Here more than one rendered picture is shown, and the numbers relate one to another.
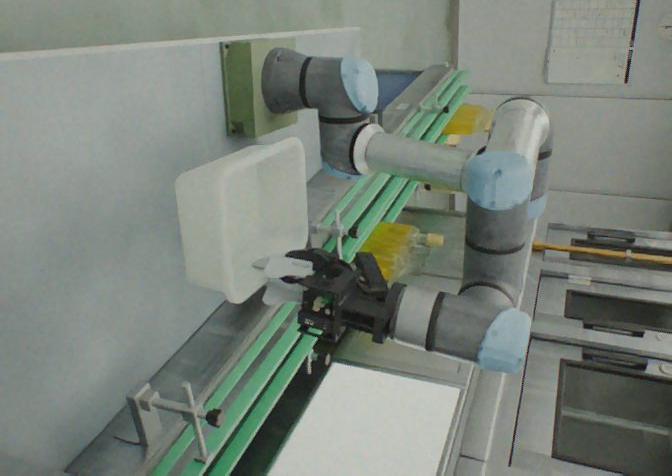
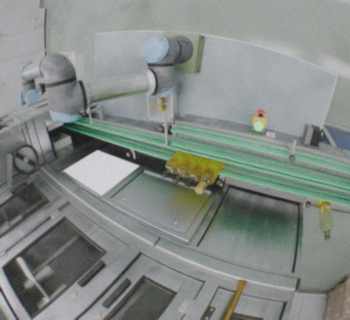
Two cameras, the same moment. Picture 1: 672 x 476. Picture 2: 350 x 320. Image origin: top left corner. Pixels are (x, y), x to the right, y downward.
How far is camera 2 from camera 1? 1.71 m
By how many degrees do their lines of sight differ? 83
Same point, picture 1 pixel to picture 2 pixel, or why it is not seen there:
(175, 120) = not seen: hidden behind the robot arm
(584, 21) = not seen: outside the picture
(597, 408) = (71, 245)
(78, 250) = (112, 73)
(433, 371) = (115, 190)
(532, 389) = (95, 228)
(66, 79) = (117, 37)
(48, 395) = not seen: hidden behind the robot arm
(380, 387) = (117, 175)
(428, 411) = (98, 183)
